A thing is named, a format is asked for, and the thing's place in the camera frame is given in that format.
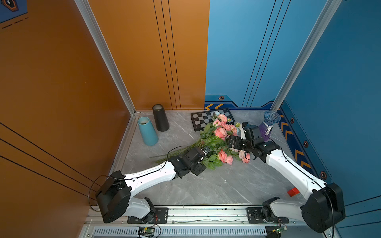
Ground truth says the left aluminium corner post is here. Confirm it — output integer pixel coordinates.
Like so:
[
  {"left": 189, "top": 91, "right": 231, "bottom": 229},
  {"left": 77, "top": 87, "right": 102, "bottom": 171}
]
[{"left": 74, "top": 0, "right": 136, "bottom": 117}]

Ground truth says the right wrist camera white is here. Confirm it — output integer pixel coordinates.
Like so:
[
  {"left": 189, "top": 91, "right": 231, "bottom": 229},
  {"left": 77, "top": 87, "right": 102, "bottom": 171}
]
[{"left": 239, "top": 122, "right": 249, "bottom": 139}]

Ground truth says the teal ceramic vase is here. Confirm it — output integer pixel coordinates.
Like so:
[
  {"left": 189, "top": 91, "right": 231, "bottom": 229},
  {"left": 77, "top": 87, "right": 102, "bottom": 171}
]
[{"left": 138, "top": 117, "right": 158, "bottom": 146}]

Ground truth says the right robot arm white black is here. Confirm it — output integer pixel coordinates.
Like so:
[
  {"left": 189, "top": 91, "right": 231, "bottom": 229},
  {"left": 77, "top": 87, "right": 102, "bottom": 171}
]
[{"left": 227, "top": 123, "right": 346, "bottom": 238}]

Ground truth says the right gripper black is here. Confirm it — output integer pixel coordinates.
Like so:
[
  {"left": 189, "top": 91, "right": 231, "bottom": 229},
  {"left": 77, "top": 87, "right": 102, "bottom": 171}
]
[{"left": 225, "top": 135, "right": 254, "bottom": 153}]

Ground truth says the blue purple glass vase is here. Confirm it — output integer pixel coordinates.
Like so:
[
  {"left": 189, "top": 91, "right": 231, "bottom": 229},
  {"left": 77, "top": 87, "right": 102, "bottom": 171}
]
[{"left": 259, "top": 111, "right": 281, "bottom": 141}]

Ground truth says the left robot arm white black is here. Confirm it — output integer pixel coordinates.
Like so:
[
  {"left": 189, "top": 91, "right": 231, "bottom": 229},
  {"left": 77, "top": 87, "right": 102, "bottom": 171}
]
[{"left": 96, "top": 147, "right": 210, "bottom": 224}]

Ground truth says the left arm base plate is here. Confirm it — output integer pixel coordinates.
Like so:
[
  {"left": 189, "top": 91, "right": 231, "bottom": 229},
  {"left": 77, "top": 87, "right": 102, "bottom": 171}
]
[{"left": 127, "top": 207, "right": 169, "bottom": 224}]

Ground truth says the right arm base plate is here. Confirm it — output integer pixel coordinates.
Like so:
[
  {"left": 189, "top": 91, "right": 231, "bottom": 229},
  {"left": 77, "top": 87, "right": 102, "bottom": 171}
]
[{"left": 246, "top": 207, "right": 289, "bottom": 224}]

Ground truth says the aluminium front rail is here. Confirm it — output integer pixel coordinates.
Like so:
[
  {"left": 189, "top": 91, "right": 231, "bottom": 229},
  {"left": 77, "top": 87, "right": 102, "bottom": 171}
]
[{"left": 84, "top": 205, "right": 307, "bottom": 227}]

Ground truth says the black white chessboard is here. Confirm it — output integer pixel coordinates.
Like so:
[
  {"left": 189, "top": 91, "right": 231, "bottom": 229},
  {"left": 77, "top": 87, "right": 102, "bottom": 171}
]
[{"left": 190, "top": 109, "right": 235, "bottom": 132}]

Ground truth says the right green circuit board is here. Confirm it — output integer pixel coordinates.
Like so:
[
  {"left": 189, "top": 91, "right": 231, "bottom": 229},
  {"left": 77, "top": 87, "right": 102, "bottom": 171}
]
[{"left": 272, "top": 226, "right": 288, "bottom": 235}]

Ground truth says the aluminium corner post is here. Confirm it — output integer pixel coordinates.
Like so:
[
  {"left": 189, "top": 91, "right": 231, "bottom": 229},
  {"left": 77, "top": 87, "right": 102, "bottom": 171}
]
[
  {"left": 270, "top": 0, "right": 342, "bottom": 112},
  {"left": 74, "top": 0, "right": 136, "bottom": 117}
]

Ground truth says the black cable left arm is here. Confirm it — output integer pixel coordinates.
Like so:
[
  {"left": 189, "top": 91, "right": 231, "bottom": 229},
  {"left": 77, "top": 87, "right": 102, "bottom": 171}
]
[{"left": 87, "top": 145, "right": 191, "bottom": 212}]

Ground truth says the green circuit board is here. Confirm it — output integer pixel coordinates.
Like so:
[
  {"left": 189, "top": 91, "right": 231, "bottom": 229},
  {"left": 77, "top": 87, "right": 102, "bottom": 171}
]
[
  {"left": 137, "top": 227, "right": 155, "bottom": 238},
  {"left": 272, "top": 226, "right": 288, "bottom": 235}
]

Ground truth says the right aluminium corner post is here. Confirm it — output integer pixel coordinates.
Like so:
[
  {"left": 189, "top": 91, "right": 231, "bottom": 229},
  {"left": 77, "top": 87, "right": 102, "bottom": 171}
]
[{"left": 270, "top": 0, "right": 342, "bottom": 112}]

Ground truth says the bunch of pink flowers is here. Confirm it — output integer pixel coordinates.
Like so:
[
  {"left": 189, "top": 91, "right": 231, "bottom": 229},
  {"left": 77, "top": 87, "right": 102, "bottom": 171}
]
[{"left": 155, "top": 114, "right": 251, "bottom": 170}]

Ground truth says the left green circuit board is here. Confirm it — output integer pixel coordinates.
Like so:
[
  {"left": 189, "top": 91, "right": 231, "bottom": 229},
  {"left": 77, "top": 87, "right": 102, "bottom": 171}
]
[{"left": 137, "top": 227, "right": 155, "bottom": 238}]

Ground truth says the red block right side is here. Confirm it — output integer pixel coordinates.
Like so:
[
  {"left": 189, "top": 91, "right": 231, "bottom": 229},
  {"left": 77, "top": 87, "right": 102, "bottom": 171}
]
[{"left": 287, "top": 187, "right": 300, "bottom": 197}]

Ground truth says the black cylindrical vase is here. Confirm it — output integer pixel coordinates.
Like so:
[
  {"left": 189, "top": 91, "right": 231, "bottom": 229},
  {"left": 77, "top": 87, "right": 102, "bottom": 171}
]
[{"left": 152, "top": 104, "right": 170, "bottom": 132}]

